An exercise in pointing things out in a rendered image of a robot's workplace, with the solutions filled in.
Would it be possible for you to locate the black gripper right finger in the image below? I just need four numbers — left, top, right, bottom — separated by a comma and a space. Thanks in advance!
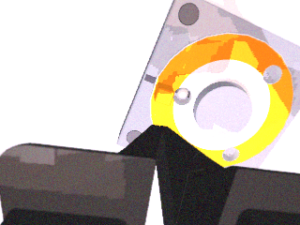
157, 126, 300, 225

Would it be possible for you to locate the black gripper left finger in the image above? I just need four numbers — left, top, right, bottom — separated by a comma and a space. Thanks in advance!
0, 125, 161, 225

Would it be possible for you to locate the yellow and orange round plate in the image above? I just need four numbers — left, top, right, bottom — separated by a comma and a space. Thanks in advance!
150, 32, 293, 167

